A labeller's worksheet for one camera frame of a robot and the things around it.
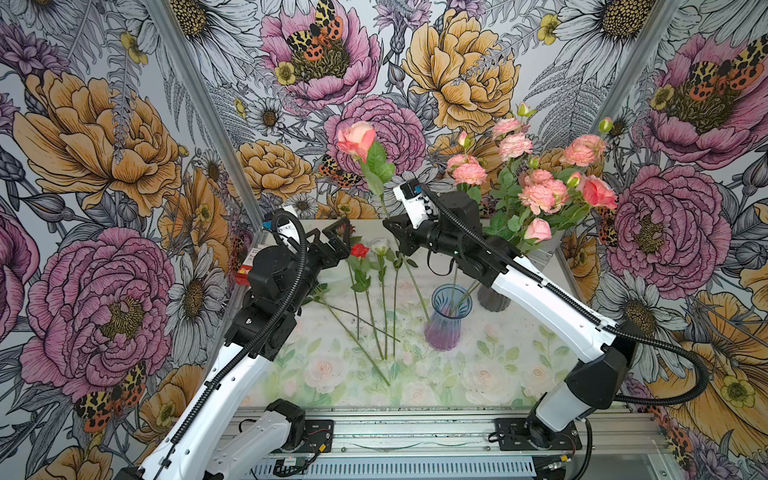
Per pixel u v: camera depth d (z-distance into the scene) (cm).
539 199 63
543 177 73
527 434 68
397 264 108
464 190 70
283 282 46
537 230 63
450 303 79
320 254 55
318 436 74
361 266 105
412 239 61
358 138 58
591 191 66
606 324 43
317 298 99
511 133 75
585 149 70
